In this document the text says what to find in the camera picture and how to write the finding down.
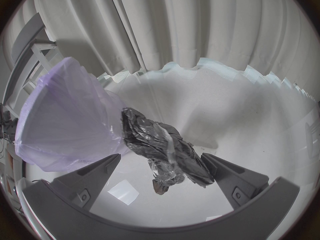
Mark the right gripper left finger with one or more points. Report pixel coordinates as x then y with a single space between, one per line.
92 179

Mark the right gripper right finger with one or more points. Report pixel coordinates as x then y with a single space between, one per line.
237 184

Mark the black plastic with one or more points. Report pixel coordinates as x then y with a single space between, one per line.
155 139

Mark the purple plastic bag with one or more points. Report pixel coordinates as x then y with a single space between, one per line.
62 109

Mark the white curtain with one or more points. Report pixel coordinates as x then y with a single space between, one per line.
87 21
212 21

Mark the grey padded white chair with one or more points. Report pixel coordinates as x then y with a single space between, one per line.
27 34

